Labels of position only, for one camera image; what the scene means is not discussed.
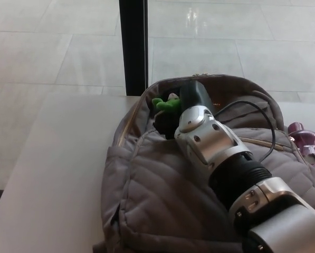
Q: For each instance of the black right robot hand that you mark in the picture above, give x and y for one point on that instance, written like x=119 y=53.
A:
x=195 y=95

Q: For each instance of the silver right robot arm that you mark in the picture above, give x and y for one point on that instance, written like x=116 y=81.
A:
x=207 y=137

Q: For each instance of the grey quilted backpack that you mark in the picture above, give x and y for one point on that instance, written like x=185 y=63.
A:
x=160 y=184

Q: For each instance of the black window frame post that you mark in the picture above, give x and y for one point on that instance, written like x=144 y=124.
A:
x=133 y=52

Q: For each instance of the purple water bottle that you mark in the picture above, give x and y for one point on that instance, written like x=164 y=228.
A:
x=310 y=139

